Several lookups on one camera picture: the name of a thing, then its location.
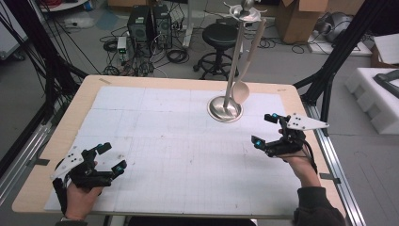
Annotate wooden ladle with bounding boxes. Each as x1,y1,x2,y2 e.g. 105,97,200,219
231,17,268,105

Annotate aluminium rail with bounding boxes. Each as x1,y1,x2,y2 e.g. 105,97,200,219
302,103,367,226
0,121,54,206

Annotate white flat board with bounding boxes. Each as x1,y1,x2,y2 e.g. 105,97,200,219
306,30,374,57

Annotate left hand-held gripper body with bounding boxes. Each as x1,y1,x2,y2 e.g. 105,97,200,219
49,145,114,190

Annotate person's left hand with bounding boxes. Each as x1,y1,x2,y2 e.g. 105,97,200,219
64,181,104,220

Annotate black curved object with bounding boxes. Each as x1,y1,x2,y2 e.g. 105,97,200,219
373,69,399,100

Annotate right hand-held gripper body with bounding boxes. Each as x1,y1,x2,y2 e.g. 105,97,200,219
264,112,330,158

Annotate white grid mat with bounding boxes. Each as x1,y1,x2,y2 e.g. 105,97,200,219
43,85,303,218

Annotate black computer tower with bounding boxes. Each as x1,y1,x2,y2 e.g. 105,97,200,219
152,3,174,50
126,5,155,57

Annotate person's right hand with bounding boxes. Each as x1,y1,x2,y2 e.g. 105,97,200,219
282,146,323,189

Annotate coiled black cable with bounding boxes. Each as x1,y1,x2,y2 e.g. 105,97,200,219
165,48,190,65
103,39,119,54
255,37,277,50

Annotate grey rounded device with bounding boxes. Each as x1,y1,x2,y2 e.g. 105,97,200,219
314,11,355,43

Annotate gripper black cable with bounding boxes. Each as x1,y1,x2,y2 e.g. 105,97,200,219
52,158,71,217
281,139,319,174

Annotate small white power box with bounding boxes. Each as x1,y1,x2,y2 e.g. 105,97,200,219
116,36,129,62

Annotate metal utensil stand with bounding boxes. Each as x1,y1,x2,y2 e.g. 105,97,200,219
206,0,268,124

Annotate white desk leg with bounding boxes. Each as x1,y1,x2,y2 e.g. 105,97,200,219
182,0,194,50

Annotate black round stool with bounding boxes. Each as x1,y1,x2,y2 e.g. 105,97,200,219
192,23,245,81

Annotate black tape piece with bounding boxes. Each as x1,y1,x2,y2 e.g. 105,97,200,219
26,158,51,168
319,172,342,185

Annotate white foam block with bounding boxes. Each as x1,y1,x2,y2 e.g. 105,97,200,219
343,67,399,136

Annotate large cardboard box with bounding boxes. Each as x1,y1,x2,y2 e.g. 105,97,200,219
275,0,331,45

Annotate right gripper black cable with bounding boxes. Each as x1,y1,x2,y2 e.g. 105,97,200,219
281,139,319,174

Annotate black frame strut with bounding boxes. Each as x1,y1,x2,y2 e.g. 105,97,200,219
293,0,391,137
0,0,89,126

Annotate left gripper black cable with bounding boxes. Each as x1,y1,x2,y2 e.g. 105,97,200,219
52,158,71,217

